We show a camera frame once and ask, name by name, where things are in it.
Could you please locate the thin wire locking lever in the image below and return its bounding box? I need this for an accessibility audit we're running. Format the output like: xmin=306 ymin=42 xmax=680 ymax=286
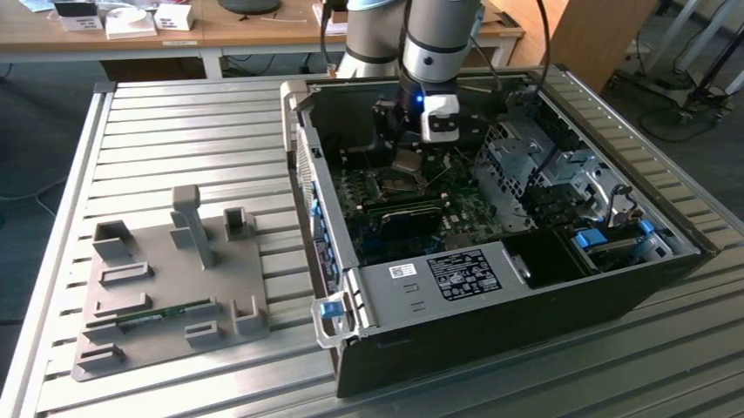
xmin=419 ymin=164 xmax=453 ymax=193

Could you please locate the CPU socket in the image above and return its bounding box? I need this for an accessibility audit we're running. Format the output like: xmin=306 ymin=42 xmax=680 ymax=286
xmin=375 ymin=170 xmax=423 ymax=196

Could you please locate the black RAM slot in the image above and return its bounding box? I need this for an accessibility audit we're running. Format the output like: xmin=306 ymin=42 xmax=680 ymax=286
xmin=360 ymin=194 xmax=453 ymax=215

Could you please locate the silver metal drive cage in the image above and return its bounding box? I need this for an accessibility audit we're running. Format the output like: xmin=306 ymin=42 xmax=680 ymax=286
xmin=470 ymin=84 xmax=609 ymax=234

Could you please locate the green motherboard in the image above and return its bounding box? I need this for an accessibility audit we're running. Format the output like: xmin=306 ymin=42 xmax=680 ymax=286
xmin=328 ymin=141 xmax=505 ymax=267

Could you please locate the small cardboard box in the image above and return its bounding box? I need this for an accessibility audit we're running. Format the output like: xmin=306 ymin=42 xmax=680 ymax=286
xmin=311 ymin=1 xmax=351 ymax=37

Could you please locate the long wooden desk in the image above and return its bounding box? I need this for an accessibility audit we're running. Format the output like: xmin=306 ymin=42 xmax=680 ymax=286
xmin=0 ymin=0 xmax=527 ymax=82

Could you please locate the wooden cabinet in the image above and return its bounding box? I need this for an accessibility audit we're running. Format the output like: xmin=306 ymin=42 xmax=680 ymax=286
xmin=485 ymin=0 xmax=661 ymax=95

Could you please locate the white barcode sticker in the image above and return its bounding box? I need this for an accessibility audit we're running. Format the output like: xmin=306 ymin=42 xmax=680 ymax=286
xmin=387 ymin=261 xmax=421 ymax=280

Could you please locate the black printed PSU label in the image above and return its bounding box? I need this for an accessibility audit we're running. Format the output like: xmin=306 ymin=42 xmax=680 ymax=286
xmin=426 ymin=247 xmax=502 ymax=302

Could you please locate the black round object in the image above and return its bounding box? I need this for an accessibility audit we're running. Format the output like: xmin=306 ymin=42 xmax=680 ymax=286
xmin=217 ymin=0 xmax=283 ymax=14

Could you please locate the blue disk carrier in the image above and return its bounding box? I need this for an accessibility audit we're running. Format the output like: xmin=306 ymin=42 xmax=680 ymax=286
xmin=571 ymin=230 xmax=610 ymax=253

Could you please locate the grey power supply unit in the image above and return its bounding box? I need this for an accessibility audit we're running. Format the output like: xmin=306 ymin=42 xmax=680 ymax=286
xmin=346 ymin=241 xmax=515 ymax=334

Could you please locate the blue case latch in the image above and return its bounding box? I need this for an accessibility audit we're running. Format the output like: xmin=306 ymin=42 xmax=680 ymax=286
xmin=318 ymin=300 xmax=344 ymax=324

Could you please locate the black equipment stand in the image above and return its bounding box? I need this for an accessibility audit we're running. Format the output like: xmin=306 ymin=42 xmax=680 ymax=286
xmin=677 ymin=43 xmax=737 ymax=127

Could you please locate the white round-topped box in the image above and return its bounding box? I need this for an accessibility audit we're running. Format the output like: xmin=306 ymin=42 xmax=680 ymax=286
xmin=103 ymin=7 xmax=159 ymax=41

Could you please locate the open black PC case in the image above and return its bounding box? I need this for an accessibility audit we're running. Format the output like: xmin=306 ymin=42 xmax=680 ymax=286
xmin=278 ymin=63 xmax=730 ymax=400

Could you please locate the grey plastic parts rack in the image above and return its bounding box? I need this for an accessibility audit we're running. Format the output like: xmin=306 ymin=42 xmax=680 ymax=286
xmin=68 ymin=184 xmax=274 ymax=383

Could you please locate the white box black print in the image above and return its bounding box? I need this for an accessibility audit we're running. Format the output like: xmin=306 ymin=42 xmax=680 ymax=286
xmin=60 ymin=15 xmax=104 ymax=32

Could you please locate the green RAM stick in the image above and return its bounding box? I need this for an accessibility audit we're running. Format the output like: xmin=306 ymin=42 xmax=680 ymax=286
xmin=115 ymin=304 xmax=191 ymax=327

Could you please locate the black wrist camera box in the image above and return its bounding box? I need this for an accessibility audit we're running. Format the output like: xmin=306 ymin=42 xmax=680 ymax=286
xmin=371 ymin=98 xmax=400 ymax=131

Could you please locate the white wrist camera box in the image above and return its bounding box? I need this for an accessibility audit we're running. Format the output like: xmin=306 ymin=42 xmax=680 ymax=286
xmin=421 ymin=93 xmax=463 ymax=145

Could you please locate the black cable orange plug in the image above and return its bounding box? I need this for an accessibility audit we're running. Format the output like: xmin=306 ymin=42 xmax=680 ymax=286
xmin=316 ymin=0 xmax=344 ymax=79

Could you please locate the black robot camera cable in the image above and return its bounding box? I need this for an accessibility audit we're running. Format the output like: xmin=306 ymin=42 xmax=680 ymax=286
xmin=467 ymin=0 xmax=551 ymax=95

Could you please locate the black wire bundle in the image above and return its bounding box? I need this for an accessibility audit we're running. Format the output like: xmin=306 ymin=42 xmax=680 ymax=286
xmin=604 ymin=185 xmax=646 ymax=227

